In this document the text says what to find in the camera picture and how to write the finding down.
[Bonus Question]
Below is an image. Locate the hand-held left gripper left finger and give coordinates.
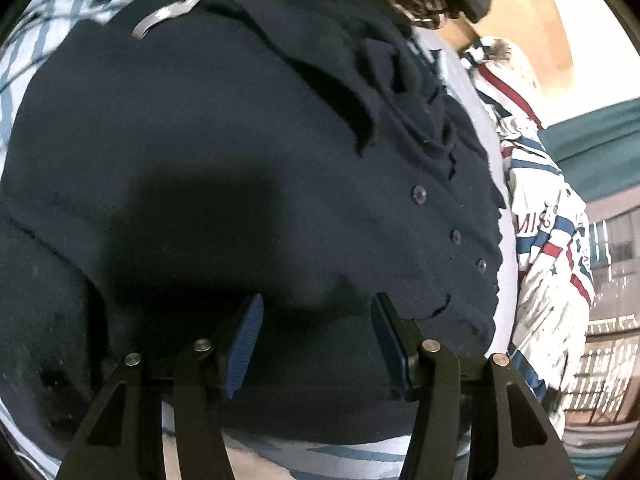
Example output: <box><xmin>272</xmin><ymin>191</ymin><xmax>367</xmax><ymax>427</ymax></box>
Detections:
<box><xmin>55</xmin><ymin>292</ymin><xmax>266</xmax><ymax>480</ymax></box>

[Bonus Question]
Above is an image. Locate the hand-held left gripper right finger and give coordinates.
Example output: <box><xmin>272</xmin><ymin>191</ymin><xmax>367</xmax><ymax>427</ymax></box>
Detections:
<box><xmin>370</xmin><ymin>292</ymin><xmax>573</xmax><ymax>480</ymax></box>

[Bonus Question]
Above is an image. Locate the navy button cardigan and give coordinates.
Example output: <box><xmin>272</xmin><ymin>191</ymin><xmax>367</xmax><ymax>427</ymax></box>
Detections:
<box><xmin>0</xmin><ymin>0</ymin><xmax>506</xmax><ymax>466</ymax></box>

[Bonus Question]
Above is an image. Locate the striped star duvet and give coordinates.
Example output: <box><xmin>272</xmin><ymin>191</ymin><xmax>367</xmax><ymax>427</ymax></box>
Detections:
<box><xmin>495</xmin><ymin>115</ymin><xmax>596</xmax><ymax>426</ymax></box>

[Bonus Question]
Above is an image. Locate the teal curtain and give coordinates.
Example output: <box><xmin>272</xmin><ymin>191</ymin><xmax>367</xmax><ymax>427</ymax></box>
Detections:
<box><xmin>542</xmin><ymin>102</ymin><xmax>640</xmax><ymax>203</ymax></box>

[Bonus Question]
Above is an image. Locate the wooden headboard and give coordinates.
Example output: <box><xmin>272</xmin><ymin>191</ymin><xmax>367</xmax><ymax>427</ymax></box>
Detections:
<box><xmin>450</xmin><ymin>0</ymin><xmax>576</xmax><ymax>131</ymax></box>

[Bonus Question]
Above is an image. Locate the blue striped blanket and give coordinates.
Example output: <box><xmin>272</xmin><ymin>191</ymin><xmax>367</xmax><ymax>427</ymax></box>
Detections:
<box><xmin>0</xmin><ymin>0</ymin><xmax>471</xmax><ymax>480</ymax></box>

